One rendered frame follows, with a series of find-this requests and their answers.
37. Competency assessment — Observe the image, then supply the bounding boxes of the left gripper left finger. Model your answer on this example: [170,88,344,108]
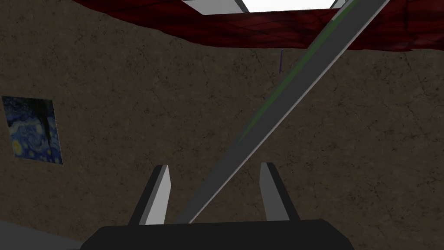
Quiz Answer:
[128,164,172,226]

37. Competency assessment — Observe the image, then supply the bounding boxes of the blue starry night painting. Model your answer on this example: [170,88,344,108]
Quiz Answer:
[1,96,64,165]

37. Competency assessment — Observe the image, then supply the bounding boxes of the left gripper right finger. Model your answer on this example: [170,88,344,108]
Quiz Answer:
[259,162,301,222]

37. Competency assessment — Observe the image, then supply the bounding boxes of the grey door leaf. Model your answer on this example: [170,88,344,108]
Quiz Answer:
[174,0,391,224]

